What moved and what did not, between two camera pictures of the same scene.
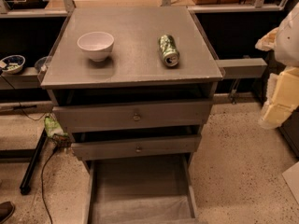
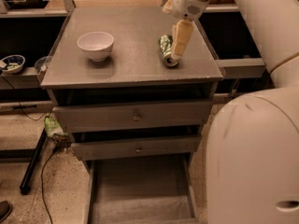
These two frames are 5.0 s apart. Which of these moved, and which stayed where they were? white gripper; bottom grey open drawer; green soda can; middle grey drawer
Moved: white gripper
Stayed: green soda can; bottom grey open drawer; middle grey drawer
